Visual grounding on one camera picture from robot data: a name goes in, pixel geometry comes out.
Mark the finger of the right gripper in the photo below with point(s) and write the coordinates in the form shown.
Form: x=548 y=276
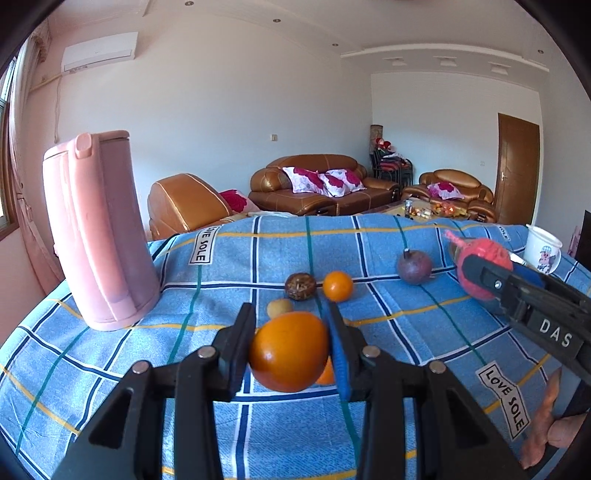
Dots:
x=484 y=280
x=529 y=275

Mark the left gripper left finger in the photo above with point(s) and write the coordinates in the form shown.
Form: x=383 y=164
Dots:
x=124 y=437

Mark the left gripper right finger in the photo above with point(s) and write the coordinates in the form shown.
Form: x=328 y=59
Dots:
x=454 y=438

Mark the pink pomegranate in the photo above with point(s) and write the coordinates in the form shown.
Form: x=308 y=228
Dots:
x=480 y=263

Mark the purple passion fruit with stem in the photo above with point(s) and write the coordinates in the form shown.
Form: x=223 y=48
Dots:
x=415 y=267

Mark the large rough tangerine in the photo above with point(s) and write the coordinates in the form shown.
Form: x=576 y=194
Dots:
x=328 y=374

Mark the small orange back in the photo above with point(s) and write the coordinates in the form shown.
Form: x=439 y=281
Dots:
x=338 y=286

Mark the small orange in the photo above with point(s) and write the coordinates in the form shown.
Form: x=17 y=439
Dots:
x=338 y=286
x=290 y=352

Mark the wrinkled brown passion fruit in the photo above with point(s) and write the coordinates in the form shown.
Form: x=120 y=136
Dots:
x=300 y=286

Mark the yellow-green kiwi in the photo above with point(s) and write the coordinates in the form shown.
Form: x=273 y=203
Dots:
x=279 y=307

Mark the right hand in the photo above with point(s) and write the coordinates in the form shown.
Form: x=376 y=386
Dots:
x=546 y=429

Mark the stainless steel bowl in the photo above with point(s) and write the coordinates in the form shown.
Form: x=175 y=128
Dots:
x=498 y=276

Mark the white cartoon pig mug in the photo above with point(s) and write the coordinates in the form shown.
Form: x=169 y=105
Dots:
x=542 y=250

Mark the black television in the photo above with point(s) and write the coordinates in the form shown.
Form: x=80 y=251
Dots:
x=582 y=249

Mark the floral cushion on far armchair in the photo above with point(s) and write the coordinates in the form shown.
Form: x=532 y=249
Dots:
x=444 y=190

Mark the wooden coffee table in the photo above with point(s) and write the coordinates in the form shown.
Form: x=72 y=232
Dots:
x=422 y=211

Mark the brown leather armchair far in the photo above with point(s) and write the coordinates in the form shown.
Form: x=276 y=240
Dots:
x=458 y=188

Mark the brown leather armchair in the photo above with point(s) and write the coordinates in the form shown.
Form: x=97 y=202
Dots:
x=183 y=203
x=458 y=188

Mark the brown wooden door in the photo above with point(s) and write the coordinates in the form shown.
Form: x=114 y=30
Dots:
x=518 y=170

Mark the stacked dark chairs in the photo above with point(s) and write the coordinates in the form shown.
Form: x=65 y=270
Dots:
x=388 y=164

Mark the floral cushion right on sofa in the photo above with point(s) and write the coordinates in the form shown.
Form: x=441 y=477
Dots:
x=341 y=182

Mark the floral cushion on sofa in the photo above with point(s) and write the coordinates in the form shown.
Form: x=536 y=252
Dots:
x=341 y=182
x=305 y=181

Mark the pink electric kettle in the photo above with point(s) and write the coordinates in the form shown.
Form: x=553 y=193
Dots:
x=97 y=230

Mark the floral cushion left on sofa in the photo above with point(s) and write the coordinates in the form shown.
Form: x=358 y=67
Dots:
x=305 y=181

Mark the brown leather armchair near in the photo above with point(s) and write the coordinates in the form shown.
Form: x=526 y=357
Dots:
x=183 y=203

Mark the brown leather three-seat sofa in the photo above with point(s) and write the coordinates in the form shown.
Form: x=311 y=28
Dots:
x=270 y=189

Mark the red floral cushion near armchair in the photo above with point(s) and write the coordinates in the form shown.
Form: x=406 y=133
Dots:
x=238 y=202

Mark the white air conditioner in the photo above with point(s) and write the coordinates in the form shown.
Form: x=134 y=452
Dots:
x=99 y=51

